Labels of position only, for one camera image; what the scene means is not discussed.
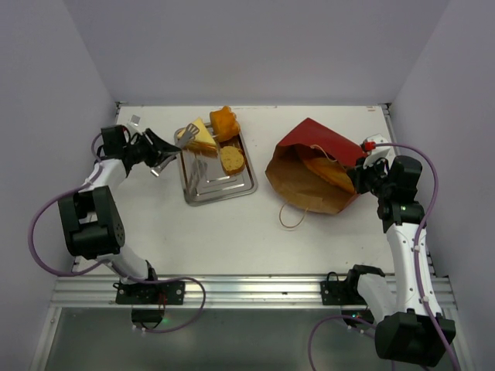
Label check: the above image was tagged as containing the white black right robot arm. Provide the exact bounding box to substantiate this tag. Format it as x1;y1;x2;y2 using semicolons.
344;155;456;367

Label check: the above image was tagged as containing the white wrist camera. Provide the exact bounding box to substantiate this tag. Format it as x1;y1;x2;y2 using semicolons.
360;134;392;168
126;114;142;135

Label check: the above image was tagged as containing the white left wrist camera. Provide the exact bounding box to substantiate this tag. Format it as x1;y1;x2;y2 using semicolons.
126;114;142;135

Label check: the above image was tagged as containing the long fake baguette bread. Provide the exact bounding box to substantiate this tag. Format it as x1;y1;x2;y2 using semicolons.
302;157;355;194

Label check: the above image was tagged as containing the aluminium corner frame rail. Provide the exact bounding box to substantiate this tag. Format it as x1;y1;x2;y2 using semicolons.
115;101;126;116

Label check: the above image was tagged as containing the red brown paper bag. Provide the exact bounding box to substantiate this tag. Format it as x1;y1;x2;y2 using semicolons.
265;117;365;215

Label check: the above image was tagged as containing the round fake bread slice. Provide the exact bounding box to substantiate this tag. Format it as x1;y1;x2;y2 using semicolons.
220;146;245;175

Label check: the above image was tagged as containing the stainless steel tray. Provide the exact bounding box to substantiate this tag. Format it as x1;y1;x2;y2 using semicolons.
177;134;258;206

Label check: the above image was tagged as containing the aluminium front mounting rail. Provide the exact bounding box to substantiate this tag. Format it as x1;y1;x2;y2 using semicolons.
49;273;457;310

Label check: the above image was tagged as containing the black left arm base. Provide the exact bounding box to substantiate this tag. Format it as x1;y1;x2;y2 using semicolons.
113;281;186;329

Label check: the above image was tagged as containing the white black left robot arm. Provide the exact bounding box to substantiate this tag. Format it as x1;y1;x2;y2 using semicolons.
58;125;181;304

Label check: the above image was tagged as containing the orange fake bread loaf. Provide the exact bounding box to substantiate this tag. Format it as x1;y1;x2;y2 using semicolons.
210;106;241;142

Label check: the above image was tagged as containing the triangular fake sandwich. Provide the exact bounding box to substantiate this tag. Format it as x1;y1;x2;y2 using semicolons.
176;117;217;152

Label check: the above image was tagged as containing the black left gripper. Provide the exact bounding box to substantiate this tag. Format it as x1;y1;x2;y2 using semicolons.
123;128;180;169

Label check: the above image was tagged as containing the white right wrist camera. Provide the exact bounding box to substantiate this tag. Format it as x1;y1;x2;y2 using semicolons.
360;134;392;168

